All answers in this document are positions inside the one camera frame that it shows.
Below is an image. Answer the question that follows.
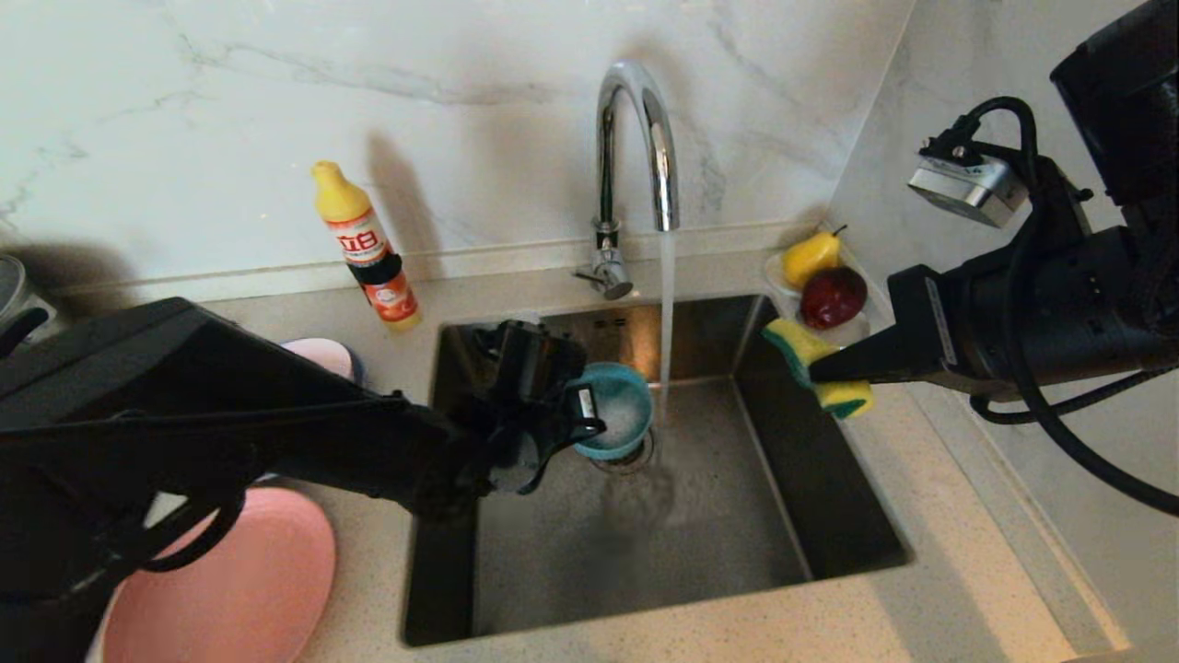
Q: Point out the teal bowl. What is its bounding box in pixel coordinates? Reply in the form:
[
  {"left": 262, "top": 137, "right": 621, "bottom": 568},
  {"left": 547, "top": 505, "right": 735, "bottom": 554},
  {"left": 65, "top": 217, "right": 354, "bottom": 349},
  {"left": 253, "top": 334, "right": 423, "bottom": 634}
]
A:
[{"left": 564, "top": 361, "right": 656, "bottom": 462}]

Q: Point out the yellow green sponge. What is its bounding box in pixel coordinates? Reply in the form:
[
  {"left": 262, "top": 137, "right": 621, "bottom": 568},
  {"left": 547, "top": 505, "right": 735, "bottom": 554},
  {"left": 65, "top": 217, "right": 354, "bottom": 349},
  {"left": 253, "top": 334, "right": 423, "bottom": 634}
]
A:
[{"left": 761, "top": 318, "right": 875, "bottom": 421}]

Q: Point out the orange dish soap bottle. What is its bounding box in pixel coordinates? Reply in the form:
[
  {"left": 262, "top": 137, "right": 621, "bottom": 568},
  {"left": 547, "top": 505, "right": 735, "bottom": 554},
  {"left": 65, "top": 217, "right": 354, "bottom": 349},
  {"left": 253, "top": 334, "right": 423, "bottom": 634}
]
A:
[{"left": 311, "top": 161, "right": 423, "bottom": 332}]

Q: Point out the pale pink bowl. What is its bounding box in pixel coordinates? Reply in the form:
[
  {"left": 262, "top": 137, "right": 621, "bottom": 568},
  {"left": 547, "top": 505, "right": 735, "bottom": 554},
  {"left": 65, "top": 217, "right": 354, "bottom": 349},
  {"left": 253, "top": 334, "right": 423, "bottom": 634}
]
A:
[{"left": 281, "top": 337, "right": 366, "bottom": 384}]

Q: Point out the chrome gooseneck faucet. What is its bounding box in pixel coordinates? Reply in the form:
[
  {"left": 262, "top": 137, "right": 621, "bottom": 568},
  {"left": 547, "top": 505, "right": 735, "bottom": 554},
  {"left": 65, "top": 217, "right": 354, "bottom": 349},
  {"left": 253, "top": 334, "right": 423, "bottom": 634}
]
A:
[{"left": 571, "top": 61, "right": 682, "bottom": 301}]

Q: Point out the stainless steel sink basin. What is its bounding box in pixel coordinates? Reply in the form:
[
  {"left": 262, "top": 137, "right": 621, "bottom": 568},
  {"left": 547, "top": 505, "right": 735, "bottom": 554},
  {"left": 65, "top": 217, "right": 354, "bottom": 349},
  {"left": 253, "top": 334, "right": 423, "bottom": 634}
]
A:
[{"left": 403, "top": 295, "right": 913, "bottom": 646}]

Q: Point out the small white fruit dish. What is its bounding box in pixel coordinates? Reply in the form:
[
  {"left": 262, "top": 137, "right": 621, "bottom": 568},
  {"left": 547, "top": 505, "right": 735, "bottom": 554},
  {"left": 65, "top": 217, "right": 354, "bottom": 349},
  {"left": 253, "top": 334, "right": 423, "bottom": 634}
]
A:
[{"left": 763, "top": 252, "right": 872, "bottom": 349}]

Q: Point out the dark red apple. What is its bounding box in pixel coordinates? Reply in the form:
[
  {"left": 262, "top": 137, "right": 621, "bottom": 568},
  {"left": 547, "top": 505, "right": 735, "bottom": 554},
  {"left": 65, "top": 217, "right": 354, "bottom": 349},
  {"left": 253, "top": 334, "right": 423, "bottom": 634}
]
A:
[{"left": 800, "top": 266, "right": 869, "bottom": 331}]

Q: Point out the round metal drain strainer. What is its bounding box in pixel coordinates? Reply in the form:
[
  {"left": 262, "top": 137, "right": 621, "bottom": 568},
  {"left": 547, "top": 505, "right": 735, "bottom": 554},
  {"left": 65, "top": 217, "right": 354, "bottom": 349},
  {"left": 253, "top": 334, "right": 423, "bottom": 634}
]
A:
[{"left": 591, "top": 433, "right": 657, "bottom": 477}]

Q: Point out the yellow pear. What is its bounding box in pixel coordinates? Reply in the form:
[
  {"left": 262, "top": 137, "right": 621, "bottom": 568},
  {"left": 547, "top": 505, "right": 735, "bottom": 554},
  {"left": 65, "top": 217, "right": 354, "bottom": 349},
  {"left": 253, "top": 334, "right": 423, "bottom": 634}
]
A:
[{"left": 783, "top": 226, "right": 847, "bottom": 290}]

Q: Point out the pink plate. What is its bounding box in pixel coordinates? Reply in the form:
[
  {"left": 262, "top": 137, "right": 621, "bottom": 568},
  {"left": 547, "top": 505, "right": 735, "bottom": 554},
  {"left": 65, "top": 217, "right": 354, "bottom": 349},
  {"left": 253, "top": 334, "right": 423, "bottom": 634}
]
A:
[{"left": 99, "top": 486, "right": 338, "bottom": 663}]

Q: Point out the stainless steel pot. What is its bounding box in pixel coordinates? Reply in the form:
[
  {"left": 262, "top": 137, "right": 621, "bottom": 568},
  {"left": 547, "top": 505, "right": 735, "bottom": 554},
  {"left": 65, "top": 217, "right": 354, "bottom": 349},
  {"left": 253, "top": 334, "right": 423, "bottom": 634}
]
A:
[{"left": 0, "top": 253, "right": 58, "bottom": 362}]

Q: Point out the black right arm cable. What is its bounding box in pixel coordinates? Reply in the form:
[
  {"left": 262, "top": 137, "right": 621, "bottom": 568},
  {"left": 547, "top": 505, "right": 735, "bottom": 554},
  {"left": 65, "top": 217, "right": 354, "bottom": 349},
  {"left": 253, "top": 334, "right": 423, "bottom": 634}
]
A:
[{"left": 921, "top": 96, "right": 1179, "bottom": 518}]

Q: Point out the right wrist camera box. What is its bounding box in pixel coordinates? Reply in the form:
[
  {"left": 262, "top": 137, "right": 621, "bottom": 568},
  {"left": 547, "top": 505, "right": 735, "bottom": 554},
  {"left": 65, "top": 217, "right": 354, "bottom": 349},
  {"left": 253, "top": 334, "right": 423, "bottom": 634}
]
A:
[{"left": 907, "top": 152, "right": 1029, "bottom": 229}]

